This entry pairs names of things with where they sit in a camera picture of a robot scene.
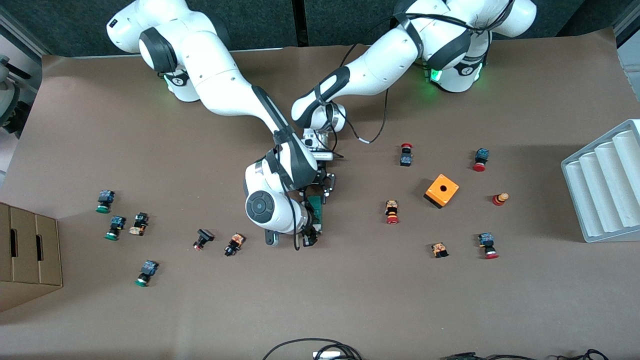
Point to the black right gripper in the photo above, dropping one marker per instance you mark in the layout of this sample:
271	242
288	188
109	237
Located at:
310	235

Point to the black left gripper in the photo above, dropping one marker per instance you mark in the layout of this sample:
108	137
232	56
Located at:
327	183

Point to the green load switch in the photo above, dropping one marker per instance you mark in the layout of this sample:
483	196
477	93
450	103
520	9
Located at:
317	206

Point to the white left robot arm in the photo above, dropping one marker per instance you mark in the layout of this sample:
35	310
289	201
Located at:
380	65

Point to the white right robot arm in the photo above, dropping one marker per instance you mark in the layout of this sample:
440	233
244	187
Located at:
215	75

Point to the red mushroom button orange block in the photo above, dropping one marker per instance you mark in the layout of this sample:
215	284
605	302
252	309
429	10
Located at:
392	210

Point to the black red push button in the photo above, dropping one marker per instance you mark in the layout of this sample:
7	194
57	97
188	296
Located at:
204	235

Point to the white plug adapter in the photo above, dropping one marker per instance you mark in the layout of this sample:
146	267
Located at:
327	355

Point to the small orange contact block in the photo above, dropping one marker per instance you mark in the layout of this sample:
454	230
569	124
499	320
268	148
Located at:
439	249

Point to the red button blue block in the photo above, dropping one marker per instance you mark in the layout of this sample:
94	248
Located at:
481	155
486	240

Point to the red yellow button cap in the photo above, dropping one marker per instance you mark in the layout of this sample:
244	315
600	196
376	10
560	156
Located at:
499	199

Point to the white ridged plastic tray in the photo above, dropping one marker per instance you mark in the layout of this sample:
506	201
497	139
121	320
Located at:
605	200

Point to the brown cardboard box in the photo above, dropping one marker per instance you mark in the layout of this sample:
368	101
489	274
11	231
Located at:
30	250

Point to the grey stand device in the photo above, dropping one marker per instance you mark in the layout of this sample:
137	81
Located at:
7	100

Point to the black orange selector switch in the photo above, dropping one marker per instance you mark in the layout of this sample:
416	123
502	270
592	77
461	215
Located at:
235	244

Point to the orange button enclosure box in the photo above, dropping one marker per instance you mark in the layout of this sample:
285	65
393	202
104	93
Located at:
442	190

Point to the black vertical post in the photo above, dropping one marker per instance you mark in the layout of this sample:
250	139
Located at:
300	22

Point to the green push button switch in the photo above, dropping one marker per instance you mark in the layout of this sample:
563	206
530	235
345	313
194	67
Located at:
105	197
116	223
148	270

